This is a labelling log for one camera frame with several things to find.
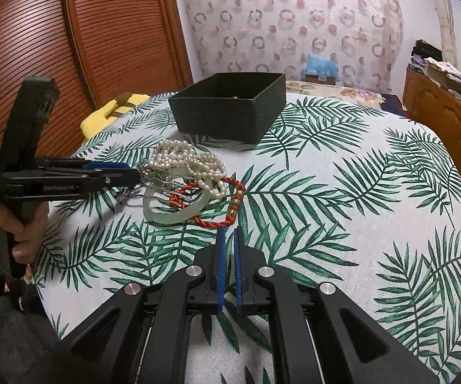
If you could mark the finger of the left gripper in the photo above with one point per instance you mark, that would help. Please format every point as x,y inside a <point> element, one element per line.
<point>113,177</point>
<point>75,163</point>

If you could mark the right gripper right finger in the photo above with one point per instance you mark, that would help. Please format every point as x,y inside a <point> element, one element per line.
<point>318,334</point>

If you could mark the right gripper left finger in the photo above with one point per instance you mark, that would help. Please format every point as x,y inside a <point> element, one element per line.
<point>141,333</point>

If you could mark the pale jade bangle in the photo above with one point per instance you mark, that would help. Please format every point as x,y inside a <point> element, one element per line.
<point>163,204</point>

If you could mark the black open jewelry box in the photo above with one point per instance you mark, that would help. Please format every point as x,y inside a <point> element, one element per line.
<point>239,106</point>

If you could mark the person's left hand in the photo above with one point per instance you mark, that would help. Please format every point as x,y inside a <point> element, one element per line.
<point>28,237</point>

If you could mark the yellow plush toy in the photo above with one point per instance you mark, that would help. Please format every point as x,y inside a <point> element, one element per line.
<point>108,114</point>

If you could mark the brown louvered wardrobe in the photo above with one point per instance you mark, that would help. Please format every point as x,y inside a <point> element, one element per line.
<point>94,50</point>

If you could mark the palm leaf print cloth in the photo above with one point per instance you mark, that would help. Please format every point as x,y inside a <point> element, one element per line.
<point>334,191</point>

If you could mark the circle pattern sheer curtain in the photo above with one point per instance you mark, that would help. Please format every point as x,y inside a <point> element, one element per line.
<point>360,38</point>

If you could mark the blue bag on box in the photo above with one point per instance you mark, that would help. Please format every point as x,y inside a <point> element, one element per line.
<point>320,71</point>

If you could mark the wooden sideboard cabinet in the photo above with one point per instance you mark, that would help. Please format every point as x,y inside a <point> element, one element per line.
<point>437,109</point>

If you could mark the cardboard box with cloth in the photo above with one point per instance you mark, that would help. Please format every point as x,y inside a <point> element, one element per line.
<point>443,72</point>

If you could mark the stack of folded clothes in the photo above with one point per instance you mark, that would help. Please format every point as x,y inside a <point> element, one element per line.
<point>421,52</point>

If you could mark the beige tied side curtain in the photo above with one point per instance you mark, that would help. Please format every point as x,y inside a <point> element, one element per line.
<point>448,40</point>

